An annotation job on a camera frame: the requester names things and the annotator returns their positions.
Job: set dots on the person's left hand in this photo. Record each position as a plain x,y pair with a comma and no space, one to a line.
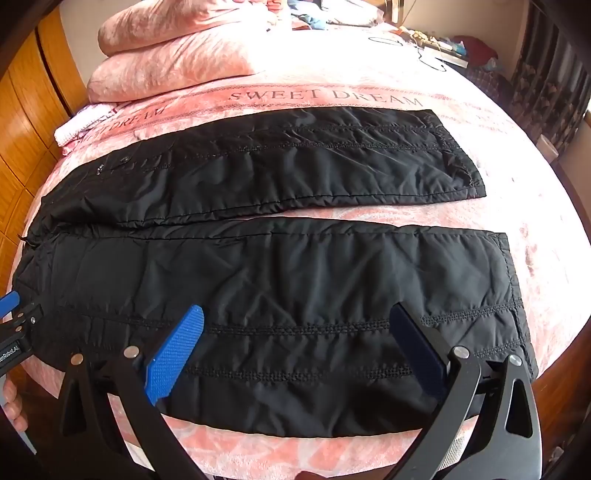
13,408

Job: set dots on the pink printed bed blanket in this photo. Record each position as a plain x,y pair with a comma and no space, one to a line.
369,217

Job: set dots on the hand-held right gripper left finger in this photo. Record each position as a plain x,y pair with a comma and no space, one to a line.
178,353

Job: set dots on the blue clothes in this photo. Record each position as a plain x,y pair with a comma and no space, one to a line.
332,11

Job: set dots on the dark patterned curtain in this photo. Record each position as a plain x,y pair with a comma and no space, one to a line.
549,78

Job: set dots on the pink plush pillow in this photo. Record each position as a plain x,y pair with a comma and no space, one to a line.
175,69

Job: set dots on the black quilted pants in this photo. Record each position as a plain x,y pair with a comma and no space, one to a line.
277,277

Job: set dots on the white folded towel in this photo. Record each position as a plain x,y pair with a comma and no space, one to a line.
76,127

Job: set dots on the pink folded quilt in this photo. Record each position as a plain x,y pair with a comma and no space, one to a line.
184,27

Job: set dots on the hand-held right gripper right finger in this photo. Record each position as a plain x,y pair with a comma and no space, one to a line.
418,346

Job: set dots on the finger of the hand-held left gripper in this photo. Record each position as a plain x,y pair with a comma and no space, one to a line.
8,303
27,318

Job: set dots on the red cloth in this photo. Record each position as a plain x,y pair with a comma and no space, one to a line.
475,50

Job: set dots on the wooden wardrobe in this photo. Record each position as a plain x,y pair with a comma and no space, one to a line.
27,115

